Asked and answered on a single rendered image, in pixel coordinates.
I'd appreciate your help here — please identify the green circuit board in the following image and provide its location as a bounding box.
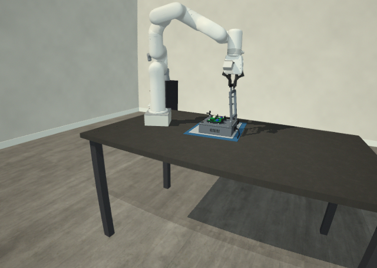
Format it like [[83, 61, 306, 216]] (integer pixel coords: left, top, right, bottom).
[[208, 115, 222, 122]]

